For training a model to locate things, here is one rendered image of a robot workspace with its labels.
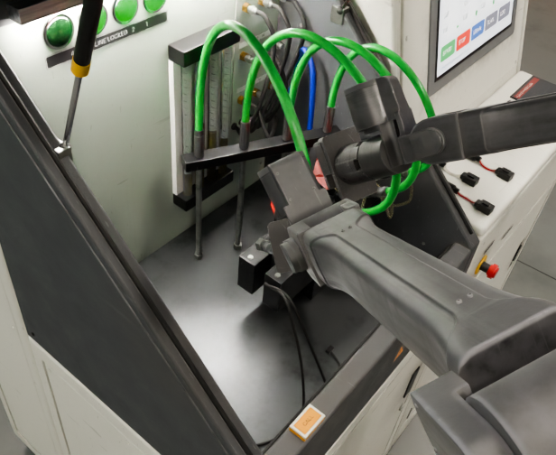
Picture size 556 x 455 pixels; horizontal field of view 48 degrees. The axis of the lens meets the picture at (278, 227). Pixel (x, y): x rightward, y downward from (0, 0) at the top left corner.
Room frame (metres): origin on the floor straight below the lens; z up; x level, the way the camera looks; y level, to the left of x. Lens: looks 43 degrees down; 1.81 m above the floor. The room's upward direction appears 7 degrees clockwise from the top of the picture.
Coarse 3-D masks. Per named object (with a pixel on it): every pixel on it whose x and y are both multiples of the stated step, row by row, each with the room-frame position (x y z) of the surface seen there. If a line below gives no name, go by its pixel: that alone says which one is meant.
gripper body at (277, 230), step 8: (272, 224) 0.57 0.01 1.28; (280, 224) 0.57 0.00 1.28; (288, 224) 0.58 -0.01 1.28; (272, 232) 0.57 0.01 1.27; (280, 232) 0.57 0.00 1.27; (272, 240) 0.56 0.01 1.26; (280, 240) 0.56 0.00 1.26; (272, 248) 0.55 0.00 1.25; (280, 248) 0.55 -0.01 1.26; (280, 256) 0.55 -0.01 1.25; (280, 264) 0.54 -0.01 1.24; (288, 264) 0.54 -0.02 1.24; (280, 272) 0.53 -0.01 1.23
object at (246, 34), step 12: (216, 24) 0.86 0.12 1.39; (228, 24) 0.82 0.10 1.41; (240, 24) 0.80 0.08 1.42; (216, 36) 0.87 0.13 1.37; (252, 36) 0.77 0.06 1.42; (204, 48) 0.89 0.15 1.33; (252, 48) 0.76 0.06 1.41; (204, 60) 0.90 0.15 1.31; (264, 60) 0.73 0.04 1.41; (204, 72) 0.91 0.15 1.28; (276, 72) 0.72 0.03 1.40; (204, 84) 0.91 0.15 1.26; (276, 84) 0.70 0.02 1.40; (288, 96) 0.69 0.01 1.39; (288, 108) 0.68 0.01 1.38; (288, 120) 0.67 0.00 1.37; (300, 132) 0.66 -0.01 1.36; (300, 144) 0.65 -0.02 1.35
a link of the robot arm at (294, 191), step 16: (288, 160) 0.54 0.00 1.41; (304, 160) 0.56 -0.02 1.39; (272, 176) 0.53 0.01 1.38; (288, 176) 0.52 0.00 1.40; (304, 176) 0.52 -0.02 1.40; (272, 192) 0.53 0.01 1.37; (288, 192) 0.51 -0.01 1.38; (304, 192) 0.51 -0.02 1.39; (320, 192) 0.51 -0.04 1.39; (288, 208) 0.50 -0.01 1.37; (304, 208) 0.50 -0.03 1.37; (320, 208) 0.50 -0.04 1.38; (288, 240) 0.45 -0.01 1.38; (288, 256) 0.43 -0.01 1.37
